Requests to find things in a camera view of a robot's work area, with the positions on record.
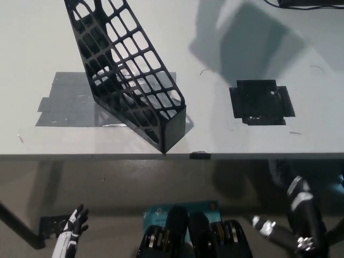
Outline teal cardboard box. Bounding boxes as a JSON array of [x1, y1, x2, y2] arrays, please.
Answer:
[[142, 200, 224, 236]]

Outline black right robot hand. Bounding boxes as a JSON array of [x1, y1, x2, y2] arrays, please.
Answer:
[[251, 176, 330, 258]]

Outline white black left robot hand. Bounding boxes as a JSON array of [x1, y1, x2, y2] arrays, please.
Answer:
[[52, 204, 89, 258]]

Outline grey tape patch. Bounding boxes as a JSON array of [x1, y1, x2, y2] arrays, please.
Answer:
[[34, 71, 178, 127]]

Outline black cable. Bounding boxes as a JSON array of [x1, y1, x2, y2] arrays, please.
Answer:
[[264, 0, 344, 11]]

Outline black tape patch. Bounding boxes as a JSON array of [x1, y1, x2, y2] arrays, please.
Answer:
[[228, 79, 296, 126]]

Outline black mesh magazine stand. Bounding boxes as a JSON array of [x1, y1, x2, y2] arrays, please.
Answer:
[[63, 0, 187, 154]]

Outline black desk leg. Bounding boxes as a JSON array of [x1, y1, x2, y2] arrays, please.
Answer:
[[0, 201, 45, 249], [326, 220, 344, 241]]

